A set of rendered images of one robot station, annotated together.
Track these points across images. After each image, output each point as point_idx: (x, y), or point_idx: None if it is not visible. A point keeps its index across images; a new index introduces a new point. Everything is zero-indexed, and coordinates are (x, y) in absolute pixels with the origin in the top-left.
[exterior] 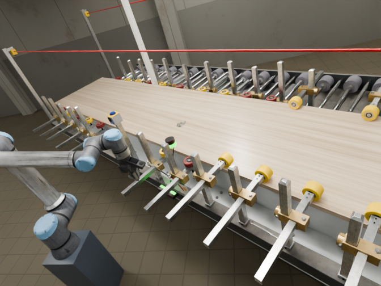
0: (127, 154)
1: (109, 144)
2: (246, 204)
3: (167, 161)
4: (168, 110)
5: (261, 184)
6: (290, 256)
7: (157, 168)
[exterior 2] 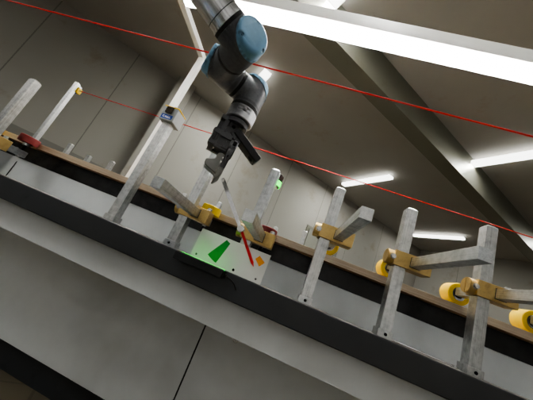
0: (252, 124)
1: (254, 84)
2: (420, 273)
3: (260, 198)
4: None
5: None
6: (492, 387)
7: (232, 201)
